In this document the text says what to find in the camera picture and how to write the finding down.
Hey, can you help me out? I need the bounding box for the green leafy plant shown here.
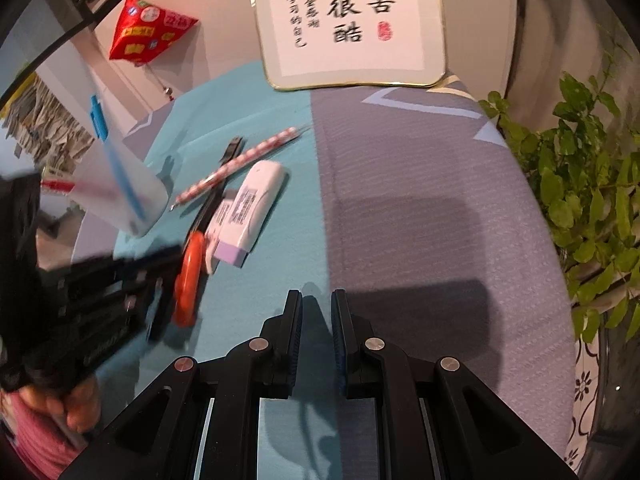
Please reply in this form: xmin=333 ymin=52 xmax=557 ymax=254
xmin=477 ymin=22 xmax=640 ymax=358

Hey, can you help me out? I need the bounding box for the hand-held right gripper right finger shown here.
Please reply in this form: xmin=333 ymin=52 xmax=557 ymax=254
xmin=331 ymin=289 xmax=582 ymax=480

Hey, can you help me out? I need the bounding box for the small white eraser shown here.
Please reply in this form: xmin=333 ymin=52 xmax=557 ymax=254
xmin=202 ymin=199 xmax=237 ymax=275

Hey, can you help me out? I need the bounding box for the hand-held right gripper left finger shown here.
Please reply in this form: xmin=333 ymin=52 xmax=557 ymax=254
xmin=60 ymin=289 xmax=304 ymax=480

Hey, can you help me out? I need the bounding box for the white floral plant pot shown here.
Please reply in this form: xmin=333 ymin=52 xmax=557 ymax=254
xmin=563 ymin=329 xmax=609 ymax=469

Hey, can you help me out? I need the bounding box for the tall stack of papers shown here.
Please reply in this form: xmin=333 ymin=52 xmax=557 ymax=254
xmin=0 ymin=74 xmax=97 ymax=173

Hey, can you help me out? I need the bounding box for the pink dotted pencil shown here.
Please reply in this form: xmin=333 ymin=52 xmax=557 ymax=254
xmin=168 ymin=125 xmax=309 ymax=211

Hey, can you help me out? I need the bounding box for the framed calligraphy sign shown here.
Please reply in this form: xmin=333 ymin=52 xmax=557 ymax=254
xmin=248 ymin=0 xmax=448 ymax=92

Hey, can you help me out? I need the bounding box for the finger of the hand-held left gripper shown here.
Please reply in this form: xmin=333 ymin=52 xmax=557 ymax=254
xmin=67 ymin=244 xmax=184 ymax=333

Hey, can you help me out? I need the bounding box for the orange highlighter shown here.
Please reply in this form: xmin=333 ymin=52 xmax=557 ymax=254
xmin=172 ymin=232 xmax=207 ymax=327

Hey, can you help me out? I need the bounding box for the person's left hand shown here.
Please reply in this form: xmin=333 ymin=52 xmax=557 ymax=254
xmin=20 ymin=377 xmax=102 ymax=436

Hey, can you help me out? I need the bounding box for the red pen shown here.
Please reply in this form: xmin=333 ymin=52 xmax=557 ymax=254
xmin=41 ymin=179 xmax=118 ymax=203

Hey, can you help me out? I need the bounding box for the red pyramid hanging ornament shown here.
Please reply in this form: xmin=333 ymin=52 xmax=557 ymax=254
xmin=108 ymin=0 xmax=200 ymax=104

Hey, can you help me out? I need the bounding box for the person's left forearm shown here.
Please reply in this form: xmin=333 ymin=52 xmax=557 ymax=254
xmin=0 ymin=391 xmax=87 ymax=480

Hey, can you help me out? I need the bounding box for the blue pen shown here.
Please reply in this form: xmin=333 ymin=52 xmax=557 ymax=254
xmin=89 ymin=94 xmax=149 ymax=223

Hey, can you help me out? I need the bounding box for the translucent plastic cup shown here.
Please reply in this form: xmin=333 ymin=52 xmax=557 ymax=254
xmin=70 ymin=137 xmax=171 ymax=239

